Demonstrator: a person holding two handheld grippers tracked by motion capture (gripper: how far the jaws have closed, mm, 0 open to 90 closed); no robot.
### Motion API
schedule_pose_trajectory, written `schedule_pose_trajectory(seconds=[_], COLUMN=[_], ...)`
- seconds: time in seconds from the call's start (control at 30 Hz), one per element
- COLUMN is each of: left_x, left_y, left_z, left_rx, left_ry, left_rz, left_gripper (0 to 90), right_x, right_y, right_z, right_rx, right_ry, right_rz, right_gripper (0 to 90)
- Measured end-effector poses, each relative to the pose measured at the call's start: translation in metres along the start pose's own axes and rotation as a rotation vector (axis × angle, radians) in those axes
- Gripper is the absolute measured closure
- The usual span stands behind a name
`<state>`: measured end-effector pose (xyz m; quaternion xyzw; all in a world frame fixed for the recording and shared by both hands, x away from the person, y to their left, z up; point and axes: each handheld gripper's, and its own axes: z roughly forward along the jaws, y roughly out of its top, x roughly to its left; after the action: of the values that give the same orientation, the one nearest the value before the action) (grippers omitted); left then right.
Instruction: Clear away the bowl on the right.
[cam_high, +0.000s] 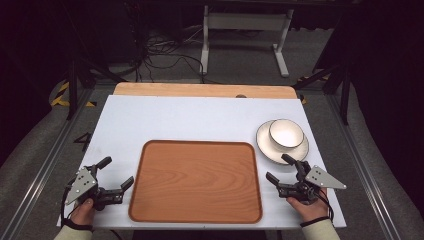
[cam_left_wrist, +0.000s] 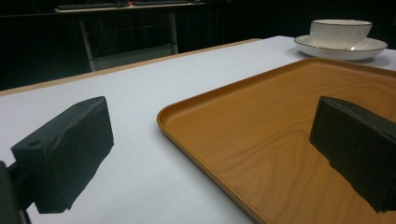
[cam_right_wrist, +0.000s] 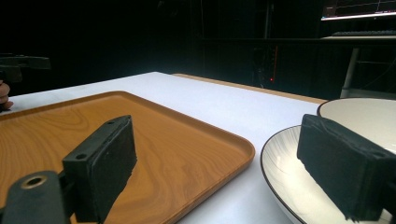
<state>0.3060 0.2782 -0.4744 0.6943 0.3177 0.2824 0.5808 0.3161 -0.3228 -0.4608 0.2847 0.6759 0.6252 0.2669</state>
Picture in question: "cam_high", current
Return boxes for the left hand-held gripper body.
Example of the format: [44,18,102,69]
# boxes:
[65,164,124,211]

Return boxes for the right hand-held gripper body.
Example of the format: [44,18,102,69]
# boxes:
[277,161,348,205]

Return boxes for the white bowl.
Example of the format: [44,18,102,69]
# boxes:
[268,118,305,150]

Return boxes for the white plate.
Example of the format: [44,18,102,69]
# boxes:
[255,119,310,166]

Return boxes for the wooden tray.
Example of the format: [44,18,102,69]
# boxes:
[128,139,264,225]

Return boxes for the person's left hand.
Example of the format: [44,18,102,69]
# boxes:
[70,197,96,228]

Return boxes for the person's right hand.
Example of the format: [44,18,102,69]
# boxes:
[286,187,330,224]

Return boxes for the yellow black floor tape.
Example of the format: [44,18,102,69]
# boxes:
[49,81,98,109]
[297,75,330,106]

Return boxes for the black tripod stand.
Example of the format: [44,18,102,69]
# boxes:
[292,62,352,127]
[64,54,128,121]

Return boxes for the white table board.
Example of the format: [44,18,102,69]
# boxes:
[56,94,347,231]

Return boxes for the wooden table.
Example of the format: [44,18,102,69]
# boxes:
[112,81,299,100]

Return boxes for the dark curtain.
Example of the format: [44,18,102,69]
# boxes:
[0,0,73,166]
[328,0,424,218]

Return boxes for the white metal stand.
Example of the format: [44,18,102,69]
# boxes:
[198,4,295,79]

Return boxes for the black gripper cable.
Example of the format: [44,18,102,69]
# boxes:
[60,183,74,228]
[316,190,335,222]

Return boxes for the black wrist strap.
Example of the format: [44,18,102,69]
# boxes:
[62,217,94,232]
[299,215,331,229]

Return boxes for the aluminium floor rail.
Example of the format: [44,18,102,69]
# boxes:
[325,93,403,240]
[0,85,96,240]

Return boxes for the bundle of black floor cables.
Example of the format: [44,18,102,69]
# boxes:
[125,16,218,85]

